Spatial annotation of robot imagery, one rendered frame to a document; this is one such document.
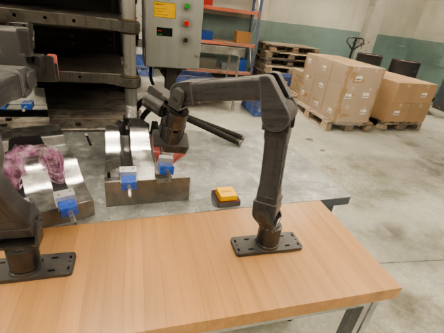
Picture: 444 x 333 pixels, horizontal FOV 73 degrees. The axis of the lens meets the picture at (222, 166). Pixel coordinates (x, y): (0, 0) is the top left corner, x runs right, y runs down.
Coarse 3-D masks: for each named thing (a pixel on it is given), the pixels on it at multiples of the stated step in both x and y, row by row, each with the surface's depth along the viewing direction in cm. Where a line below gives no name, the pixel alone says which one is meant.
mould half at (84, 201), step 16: (16, 128) 110; (32, 128) 112; (48, 128) 114; (48, 144) 108; (64, 144) 111; (32, 160) 94; (32, 176) 89; (80, 176) 95; (32, 192) 86; (48, 192) 87; (80, 192) 89; (48, 208) 81; (80, 208) 85; (48, 224) 82
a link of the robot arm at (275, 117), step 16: (192, 80) 75; (208, 80) 73; (224, 80) 70; (240, 80) 68; (256, 80) 66; (272, 80) 63; (192, 96) 74; (208, 96) 73; (224, 96) 71; (240, 96) 69; (256, 96) 67; (272, 96) 64; (288, 96) 69; (272, 112) 65; (288, 112) 64; (272, 128) 67
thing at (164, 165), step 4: (160, 156) 93; (164, 156) 94; (168, 156) 95; (160, 160) 92; (164, 160) 92; (168, 160) 93; (172, 160) 93; (156, 164) 93; (160, 164) 90; (164, 164) 90; (168, 164) 91; (172, 164) 94; (156, 168) 92; (160, 168) 89; (164, 168) 89; (168, 168) 89; (172, 168) 90; (156, 172) 93; (160, 172) 89; (164, 172) 89; (168, 172) 86; (172, 172) 90; (168, 176) 86
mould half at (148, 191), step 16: (112, 128) 114; (144, 128) 118; (112, 144) 109; (144, 144) 113; (112, 160) 102; (144, 160) 105; (112, 176) 92; (144, 176) 94; (176, 176) 96; (112, 192) 91; (144, 192) 94; (160, 192) 96; (176, 192) 98
